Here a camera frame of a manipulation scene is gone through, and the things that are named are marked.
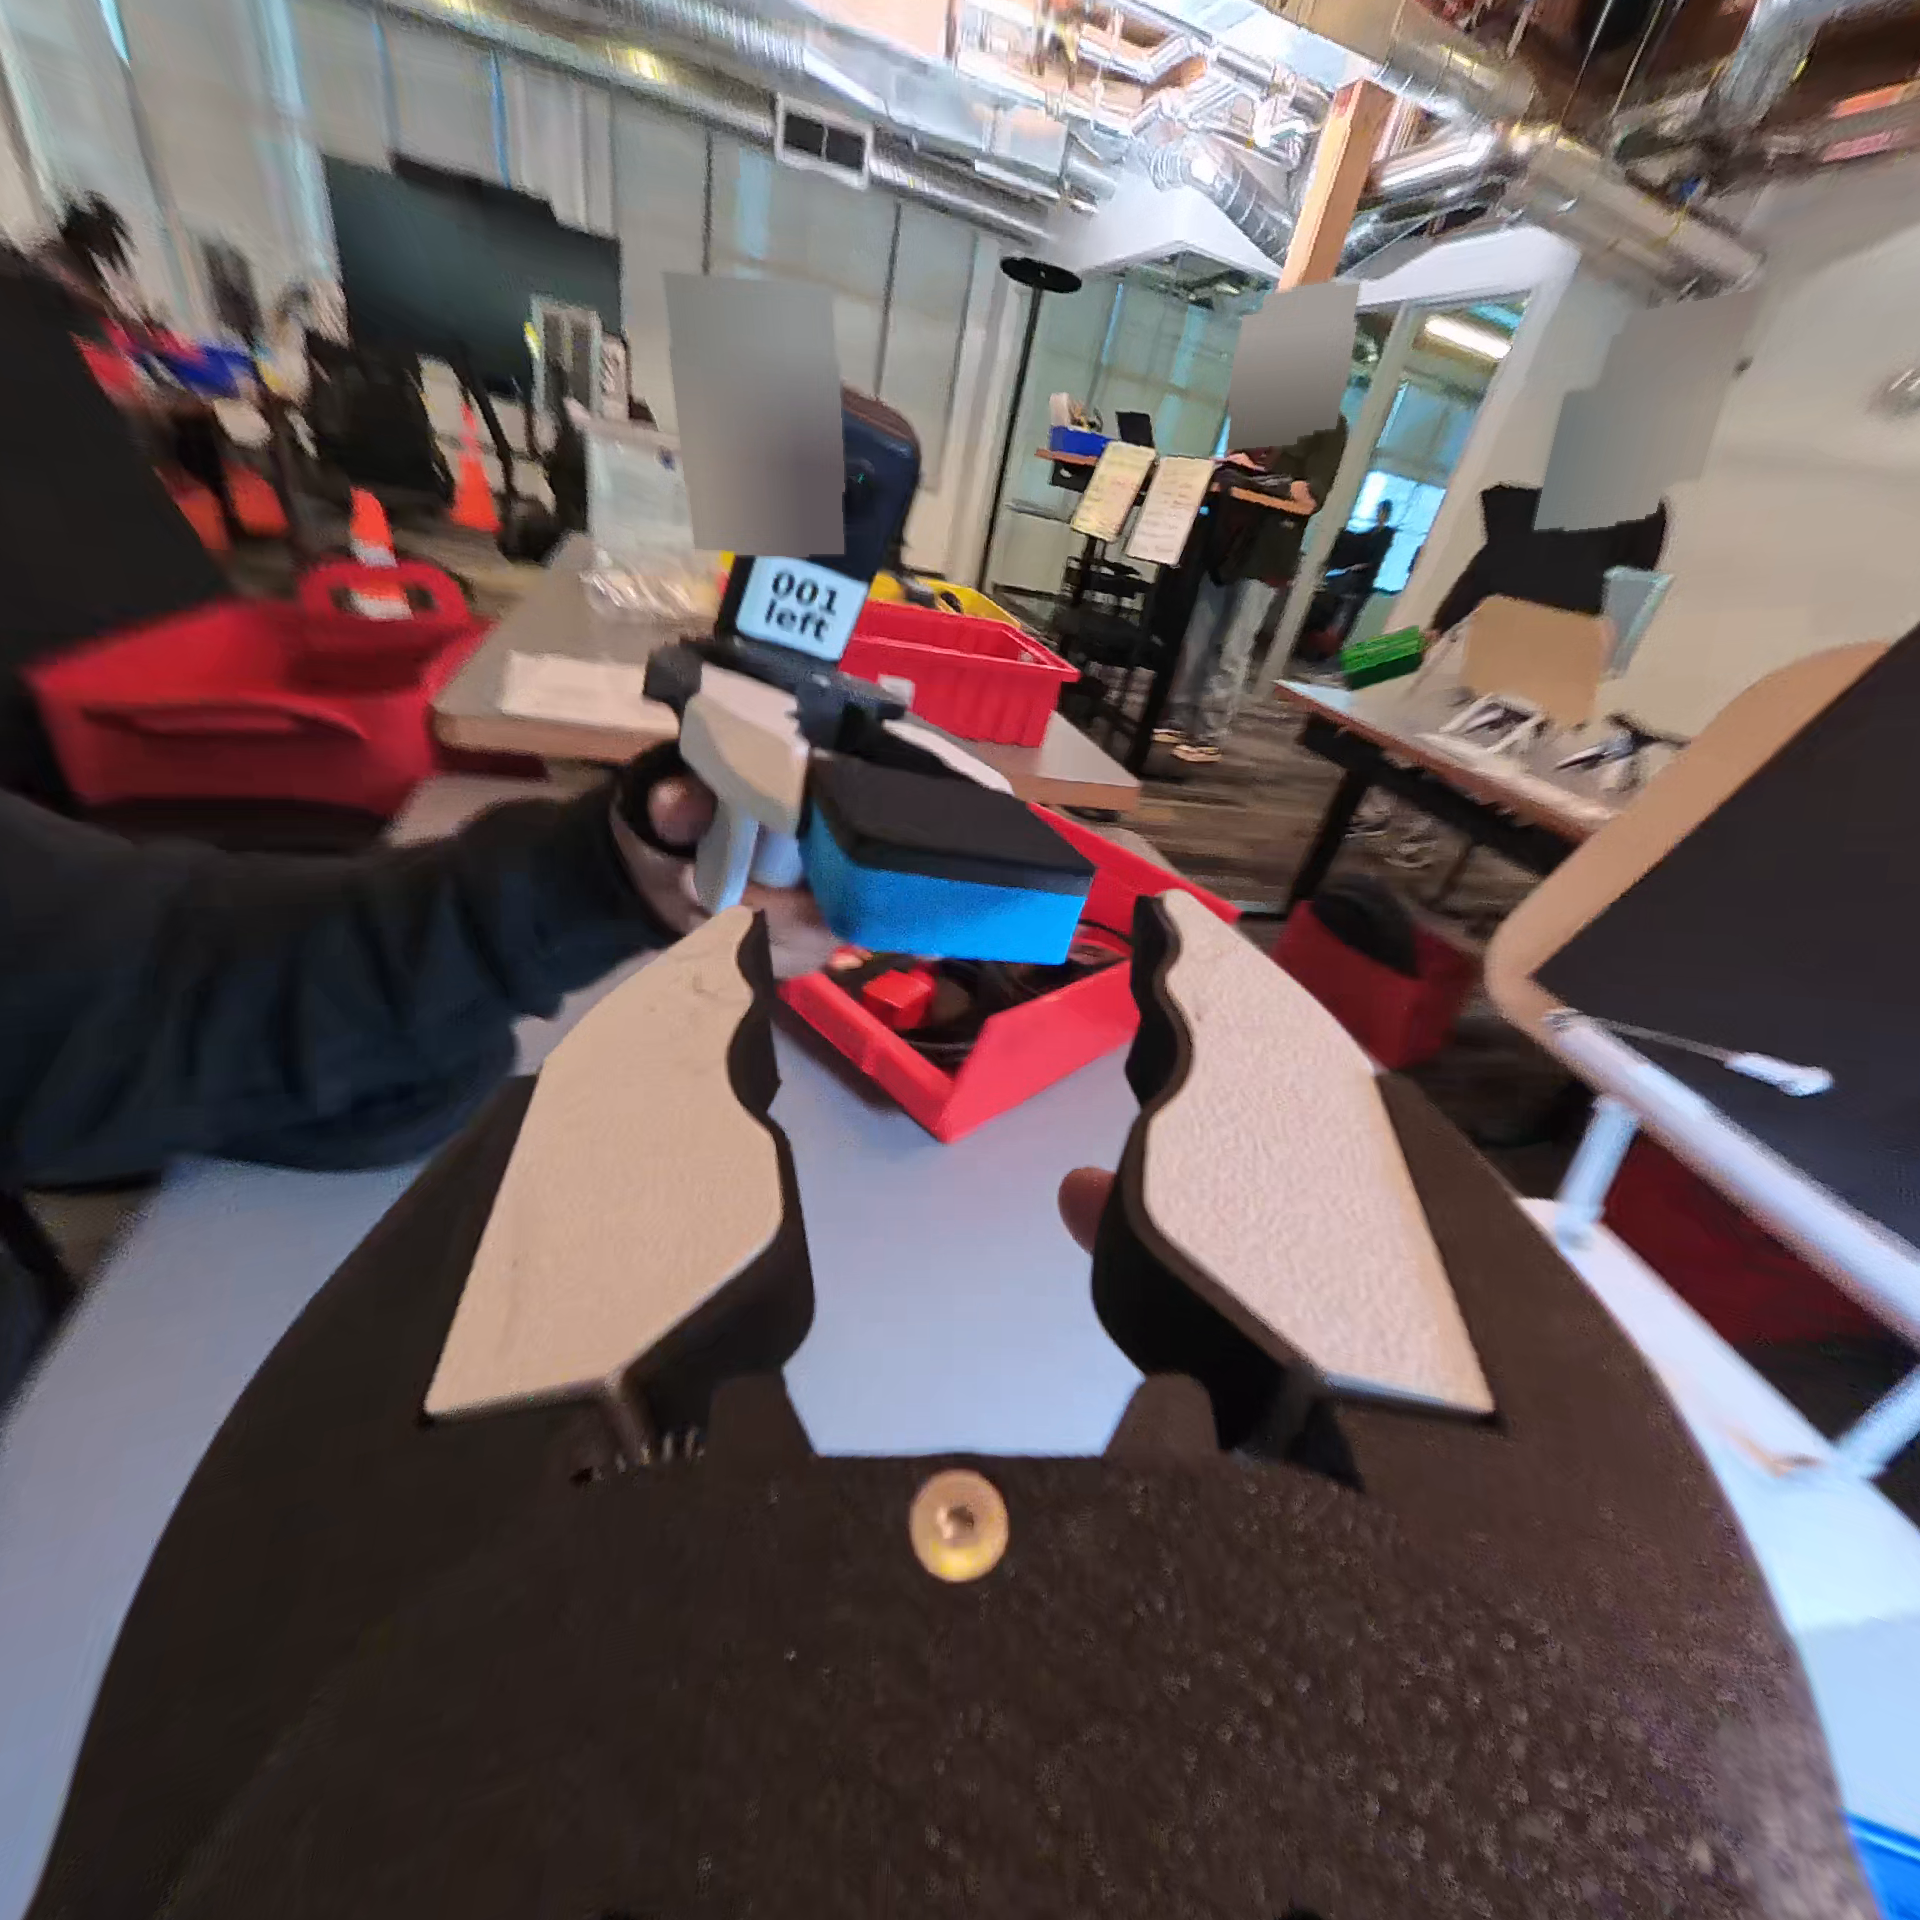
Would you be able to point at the green plastic box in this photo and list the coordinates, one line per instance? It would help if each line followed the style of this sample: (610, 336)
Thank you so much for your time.
(1382, 657)

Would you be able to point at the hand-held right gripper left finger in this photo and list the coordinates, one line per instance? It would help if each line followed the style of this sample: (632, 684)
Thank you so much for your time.
(628, 1201)

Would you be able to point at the black standing desk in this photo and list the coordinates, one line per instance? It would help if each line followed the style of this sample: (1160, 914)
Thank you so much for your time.
(1108, 599)

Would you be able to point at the black bag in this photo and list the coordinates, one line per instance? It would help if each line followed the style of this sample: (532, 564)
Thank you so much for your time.
(1364, 914)

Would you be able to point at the large black screen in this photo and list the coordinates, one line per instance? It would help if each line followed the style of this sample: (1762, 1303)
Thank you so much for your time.
(451, 270)

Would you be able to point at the black board panel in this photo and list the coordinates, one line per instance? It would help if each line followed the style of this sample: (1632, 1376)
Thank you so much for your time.
(76, 525)

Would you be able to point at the orange traffic cone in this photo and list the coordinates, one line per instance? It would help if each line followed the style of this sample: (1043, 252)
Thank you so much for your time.
(368, 541)
(473, 480)

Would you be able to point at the yellow plastic bin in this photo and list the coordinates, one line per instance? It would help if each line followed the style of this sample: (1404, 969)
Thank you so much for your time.
(961, 597)

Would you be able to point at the red ribbed plastic bin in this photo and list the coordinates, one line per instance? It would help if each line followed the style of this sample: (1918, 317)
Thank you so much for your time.
(961, 674)

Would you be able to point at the red plastic tray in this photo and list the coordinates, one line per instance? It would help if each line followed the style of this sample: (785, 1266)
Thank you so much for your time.
(1020, 1065)

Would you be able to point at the black floor lamp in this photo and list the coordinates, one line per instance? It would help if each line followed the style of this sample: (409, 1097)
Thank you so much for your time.
(1036, 274)

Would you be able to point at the person's left hand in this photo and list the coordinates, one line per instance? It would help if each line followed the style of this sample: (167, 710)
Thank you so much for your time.
(682, 809)

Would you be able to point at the wooden top desk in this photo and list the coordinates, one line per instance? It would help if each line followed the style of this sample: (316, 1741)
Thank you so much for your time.
(1440, 764)

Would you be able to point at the blue plastic bin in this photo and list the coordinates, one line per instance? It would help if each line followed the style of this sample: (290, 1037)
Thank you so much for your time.
(1890, 1869)

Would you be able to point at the small blue bin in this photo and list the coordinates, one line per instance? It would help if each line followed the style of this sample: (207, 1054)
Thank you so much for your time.
(1078, 440)

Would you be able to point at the white flip chart board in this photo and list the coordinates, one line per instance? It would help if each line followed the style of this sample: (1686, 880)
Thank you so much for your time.
(1170, 510)
(1108, 489)

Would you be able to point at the clear plastic package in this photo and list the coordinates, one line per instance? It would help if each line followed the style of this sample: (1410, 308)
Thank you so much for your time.
(638, 480)

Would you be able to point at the clear plastic bag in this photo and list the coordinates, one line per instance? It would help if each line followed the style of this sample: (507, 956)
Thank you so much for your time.
(646, 580)

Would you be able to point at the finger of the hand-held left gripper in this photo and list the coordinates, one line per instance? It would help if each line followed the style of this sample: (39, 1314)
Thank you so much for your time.
(931, 751)
(750, 751)

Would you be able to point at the black and beige panel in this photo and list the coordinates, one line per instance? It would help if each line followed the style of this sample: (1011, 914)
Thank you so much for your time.
(1545, 661)

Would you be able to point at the small red block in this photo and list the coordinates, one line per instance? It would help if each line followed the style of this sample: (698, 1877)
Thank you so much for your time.
(902, 990)

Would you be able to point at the blue black eraser block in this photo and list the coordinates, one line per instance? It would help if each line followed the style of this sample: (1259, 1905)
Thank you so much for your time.
(931, 902)

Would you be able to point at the black panel on white stand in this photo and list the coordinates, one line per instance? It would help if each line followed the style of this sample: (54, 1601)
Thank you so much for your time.
(1724, 902)

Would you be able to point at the wooden pillar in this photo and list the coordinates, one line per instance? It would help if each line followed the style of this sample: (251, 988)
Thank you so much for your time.
(1335, 181)

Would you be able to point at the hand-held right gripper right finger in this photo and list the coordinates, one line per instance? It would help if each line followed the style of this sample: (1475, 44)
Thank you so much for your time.
(1290, 1201)

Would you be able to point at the black and white stand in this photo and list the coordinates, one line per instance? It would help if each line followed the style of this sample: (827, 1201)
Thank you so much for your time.
(1484, 721)
(1620, 751)

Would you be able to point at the red fabric bin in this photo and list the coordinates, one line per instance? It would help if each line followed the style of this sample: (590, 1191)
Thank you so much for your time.
(1711, 1244)
(1382, 1004)

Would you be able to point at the white paper sheet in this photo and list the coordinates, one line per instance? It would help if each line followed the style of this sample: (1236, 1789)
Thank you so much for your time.
(578, 692)

